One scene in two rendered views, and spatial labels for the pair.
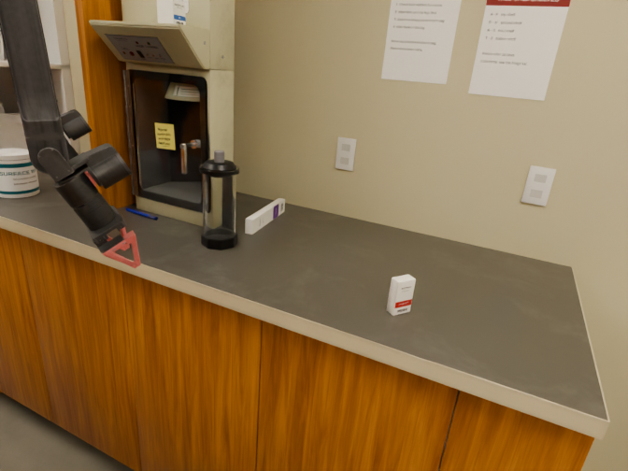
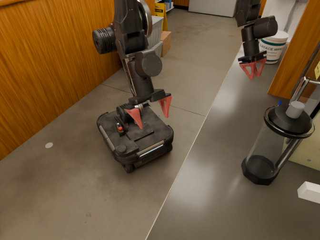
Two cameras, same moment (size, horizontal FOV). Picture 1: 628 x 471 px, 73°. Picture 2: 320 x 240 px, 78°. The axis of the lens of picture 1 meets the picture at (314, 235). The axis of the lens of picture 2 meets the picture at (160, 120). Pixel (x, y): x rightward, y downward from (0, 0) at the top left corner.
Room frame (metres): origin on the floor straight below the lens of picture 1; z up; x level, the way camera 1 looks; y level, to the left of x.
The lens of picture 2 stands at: (0.84, -0.09, 1.49)
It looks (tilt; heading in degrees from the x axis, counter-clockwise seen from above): 43 degrees down; 93
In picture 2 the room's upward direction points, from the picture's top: straight up
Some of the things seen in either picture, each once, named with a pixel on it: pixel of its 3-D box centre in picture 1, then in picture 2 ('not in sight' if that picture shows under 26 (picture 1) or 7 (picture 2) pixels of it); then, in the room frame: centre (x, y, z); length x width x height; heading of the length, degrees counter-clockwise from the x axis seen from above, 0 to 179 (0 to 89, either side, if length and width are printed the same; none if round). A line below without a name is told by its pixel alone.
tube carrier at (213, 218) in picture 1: (219, 204); (272, 147); (1.13, 0.27, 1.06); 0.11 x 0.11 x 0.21
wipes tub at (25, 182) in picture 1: (14, 172); (270, 46); (1.42, 1.06, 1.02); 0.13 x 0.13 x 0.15
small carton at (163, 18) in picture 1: (171, 12); not in sight; (1.22, 0.42, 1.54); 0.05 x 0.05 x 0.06; 71
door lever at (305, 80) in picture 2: (188, 157); (306, 92); (1.23, 0.39, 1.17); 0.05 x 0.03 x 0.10; 156
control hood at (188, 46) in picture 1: (149, 44); not in sight; (1.25, 0.49, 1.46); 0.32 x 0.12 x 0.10; 66
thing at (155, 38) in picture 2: not in sight; (140, 34); (0.45, 2.66, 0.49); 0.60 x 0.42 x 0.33; 66
